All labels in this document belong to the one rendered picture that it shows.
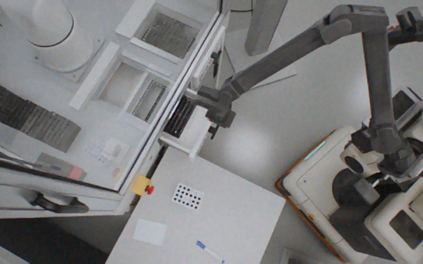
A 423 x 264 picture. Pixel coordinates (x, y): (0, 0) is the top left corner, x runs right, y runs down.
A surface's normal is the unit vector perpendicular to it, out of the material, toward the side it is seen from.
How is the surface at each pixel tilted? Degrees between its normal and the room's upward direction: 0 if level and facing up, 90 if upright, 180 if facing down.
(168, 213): 0
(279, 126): 0
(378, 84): 59
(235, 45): 5
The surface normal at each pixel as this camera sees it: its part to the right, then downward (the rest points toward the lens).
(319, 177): 0.03, -0.25
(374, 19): -0.30, 0.62
